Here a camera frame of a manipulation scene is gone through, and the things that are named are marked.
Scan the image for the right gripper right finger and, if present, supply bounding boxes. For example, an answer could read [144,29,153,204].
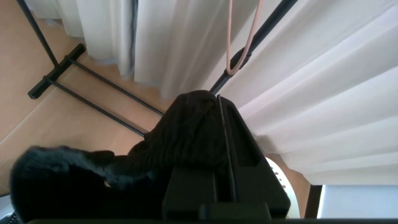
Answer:
[216,94,292,219]

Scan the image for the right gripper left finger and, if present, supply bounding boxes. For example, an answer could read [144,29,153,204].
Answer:
[161,166,218,220]

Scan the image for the black shorts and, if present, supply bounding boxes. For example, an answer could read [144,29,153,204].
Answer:
[9,90,229,220]

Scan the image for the white laundry basket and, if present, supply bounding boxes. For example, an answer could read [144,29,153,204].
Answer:
[264,157,301,219]

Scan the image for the pink clothes hanger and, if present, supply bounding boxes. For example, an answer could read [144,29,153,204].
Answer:
[225,0,265,77]

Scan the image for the black clothes rack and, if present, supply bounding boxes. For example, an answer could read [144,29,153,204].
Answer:
[15,0,299,138]

